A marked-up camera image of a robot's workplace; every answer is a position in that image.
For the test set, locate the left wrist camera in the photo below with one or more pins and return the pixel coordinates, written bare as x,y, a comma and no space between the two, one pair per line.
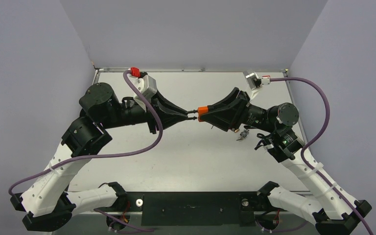
143,82

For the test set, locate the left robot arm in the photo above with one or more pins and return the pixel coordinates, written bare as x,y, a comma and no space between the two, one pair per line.
47,203

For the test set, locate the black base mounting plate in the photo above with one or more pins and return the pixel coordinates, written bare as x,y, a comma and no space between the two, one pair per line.
194,208

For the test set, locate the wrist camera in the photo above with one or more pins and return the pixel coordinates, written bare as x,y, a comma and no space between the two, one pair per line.
143,82
255,82

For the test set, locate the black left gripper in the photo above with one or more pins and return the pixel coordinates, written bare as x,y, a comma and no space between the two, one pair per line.
167,119

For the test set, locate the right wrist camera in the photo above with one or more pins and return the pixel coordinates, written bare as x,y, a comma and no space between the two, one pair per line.
255,82

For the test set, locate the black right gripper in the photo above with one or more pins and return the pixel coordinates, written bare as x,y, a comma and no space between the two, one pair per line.
240,110

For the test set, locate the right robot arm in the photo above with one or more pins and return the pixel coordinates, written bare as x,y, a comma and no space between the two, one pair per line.
331,209

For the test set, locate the orange black padlock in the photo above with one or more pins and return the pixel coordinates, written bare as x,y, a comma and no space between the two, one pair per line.
200,111

